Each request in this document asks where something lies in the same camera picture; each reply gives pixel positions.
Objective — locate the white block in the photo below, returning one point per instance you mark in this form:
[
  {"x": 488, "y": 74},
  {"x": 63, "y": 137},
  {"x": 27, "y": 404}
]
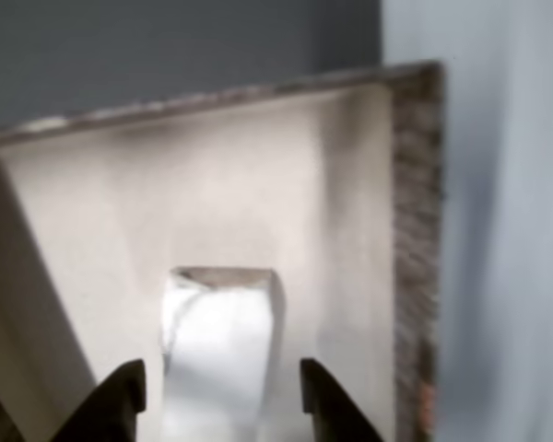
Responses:
[{"x": 221, "y": 350}]

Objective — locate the grey table mat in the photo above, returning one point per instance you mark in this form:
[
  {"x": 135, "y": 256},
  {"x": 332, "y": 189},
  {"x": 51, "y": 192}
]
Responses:
[{"x": 166, "y": 46}]

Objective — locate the bark print cardboard box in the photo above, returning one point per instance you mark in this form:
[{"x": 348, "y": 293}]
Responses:
[{"x": 235, "y": 184}]

